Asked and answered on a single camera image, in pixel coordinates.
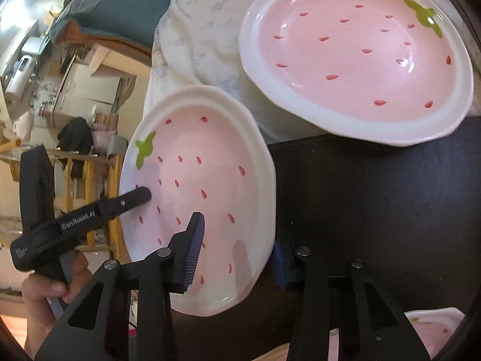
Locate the large pink strawberry plate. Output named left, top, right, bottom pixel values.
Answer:
left=238, top=0, right=474, bottom=148

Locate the small pink strawberry plate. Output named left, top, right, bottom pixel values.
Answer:
left=119, top=85, right=277, bottom=317

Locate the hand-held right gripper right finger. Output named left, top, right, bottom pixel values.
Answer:
left=273, top=241, right=431, bottom=361

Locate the white bear-print blanket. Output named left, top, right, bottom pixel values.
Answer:
left=144, top=0, right=328, bottom=144

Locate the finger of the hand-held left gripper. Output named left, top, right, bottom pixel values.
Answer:
left=108, top=187, right=152, bottom=218

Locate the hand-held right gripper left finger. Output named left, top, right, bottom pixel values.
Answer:
left=34, top=211, right=206, bottom=361

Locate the white kitchen appliance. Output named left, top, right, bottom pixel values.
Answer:
left=3, top=54, right=35, bottom=95

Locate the black bag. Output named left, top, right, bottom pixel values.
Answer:
left=56, top=118, right=93, bottom=156

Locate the person's left hand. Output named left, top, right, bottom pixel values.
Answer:
left=20, top=251, right=91, bottom=349

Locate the yellow wooden chair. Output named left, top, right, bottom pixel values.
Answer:
left=0, top=141, right=125, bottom=258

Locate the dark brown leather mat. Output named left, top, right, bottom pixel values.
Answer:
left=165, top=115, right=481, bottom=361

